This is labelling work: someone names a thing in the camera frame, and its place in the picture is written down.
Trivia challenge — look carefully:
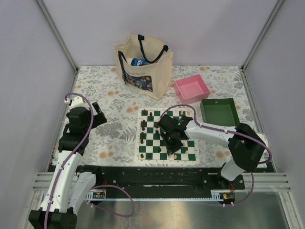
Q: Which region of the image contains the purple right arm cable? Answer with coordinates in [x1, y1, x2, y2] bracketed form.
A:
[159, 104, 272, 207]

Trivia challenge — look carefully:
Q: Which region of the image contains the green white chess board mat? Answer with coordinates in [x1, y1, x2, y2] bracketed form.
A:
[134, 108, 200, 166]

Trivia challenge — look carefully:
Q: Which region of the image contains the floral tablecloth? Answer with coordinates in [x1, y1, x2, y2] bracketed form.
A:
[74, 66, 255, 167]

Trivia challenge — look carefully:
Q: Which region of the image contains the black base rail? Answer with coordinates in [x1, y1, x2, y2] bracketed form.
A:
[76, 165, 245, 200]

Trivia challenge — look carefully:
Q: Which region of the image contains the blue white can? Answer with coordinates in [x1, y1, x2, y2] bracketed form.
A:
[130, 58, 147, 66]

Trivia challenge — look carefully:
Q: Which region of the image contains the beige canvas tote bag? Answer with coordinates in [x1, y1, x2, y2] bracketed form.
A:
[115, 34, 173, 100]

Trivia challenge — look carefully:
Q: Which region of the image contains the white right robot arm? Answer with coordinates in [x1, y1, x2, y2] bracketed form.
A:
[158, 114, 266, 189]

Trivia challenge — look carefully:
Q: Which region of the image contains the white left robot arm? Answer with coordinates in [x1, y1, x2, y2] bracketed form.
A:
[28, 100, 107, 229]

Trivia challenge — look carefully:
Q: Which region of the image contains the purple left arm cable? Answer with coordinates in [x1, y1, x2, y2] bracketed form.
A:
[44, 94, 135, 229]

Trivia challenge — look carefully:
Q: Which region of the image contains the green plastic tray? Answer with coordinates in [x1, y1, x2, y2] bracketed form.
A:
[200, 98, 240, 126]

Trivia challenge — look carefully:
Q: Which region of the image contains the pink plastic box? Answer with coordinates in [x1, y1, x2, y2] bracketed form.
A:
[173, 74, 210, 104]

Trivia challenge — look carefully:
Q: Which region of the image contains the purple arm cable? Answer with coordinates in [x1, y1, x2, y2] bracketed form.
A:
[159, 104, 272, 207]
[44, 94, 135, 229]

